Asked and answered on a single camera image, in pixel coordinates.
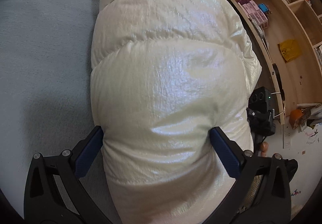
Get grey-blue bed cover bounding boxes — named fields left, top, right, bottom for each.
left=0, top=0, right=119, bottom=224

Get wooden shelf desk unit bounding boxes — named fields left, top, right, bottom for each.
left=229, top=0, right=321, bottom=125

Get yellow paper note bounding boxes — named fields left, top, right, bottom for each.
left=278, top=39, right=302, bottom=63

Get cream shiny puffer jacket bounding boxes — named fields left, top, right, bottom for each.
left=91, top=0, right=261, bottom=223

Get person's right hand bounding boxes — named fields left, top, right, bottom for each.
left=260, top=142, right=269, bottom=158

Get cream knit right sleeve forearm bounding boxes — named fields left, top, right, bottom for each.
left=237, top=175, right=263, bottom=214

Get orange object on desk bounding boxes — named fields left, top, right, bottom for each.
left=289, top=109, right=303, bottom=130

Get blue toy on boxes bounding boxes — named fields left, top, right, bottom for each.
left=258, top=3, right=272, bottom=16

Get pink drawer boxes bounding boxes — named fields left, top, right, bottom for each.
left=237, top=0, right=268, bottom=29

